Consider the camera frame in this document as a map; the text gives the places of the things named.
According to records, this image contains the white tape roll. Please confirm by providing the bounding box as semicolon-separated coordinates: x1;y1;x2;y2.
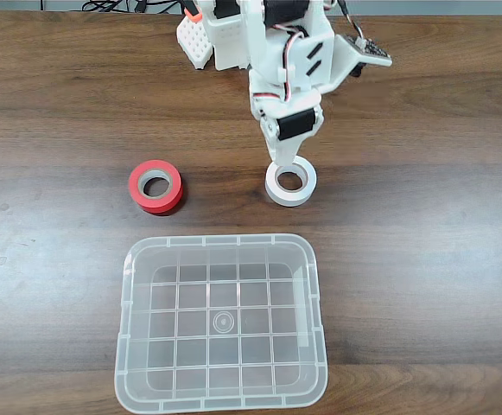
264;156;318;208

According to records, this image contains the clear plastic storage box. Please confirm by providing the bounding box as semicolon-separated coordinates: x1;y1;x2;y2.
112;233;329;415

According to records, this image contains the red tape roll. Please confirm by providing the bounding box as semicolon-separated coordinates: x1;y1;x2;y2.
127;159;186;216

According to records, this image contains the wrist camera on white bracket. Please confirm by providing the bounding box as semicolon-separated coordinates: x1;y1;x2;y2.
333;33;394;80

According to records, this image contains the thin camera cable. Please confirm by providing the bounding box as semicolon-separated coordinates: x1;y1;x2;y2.
336;0;366;44

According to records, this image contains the black cable with plug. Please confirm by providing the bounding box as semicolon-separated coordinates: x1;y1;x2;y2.
132;0;183;17

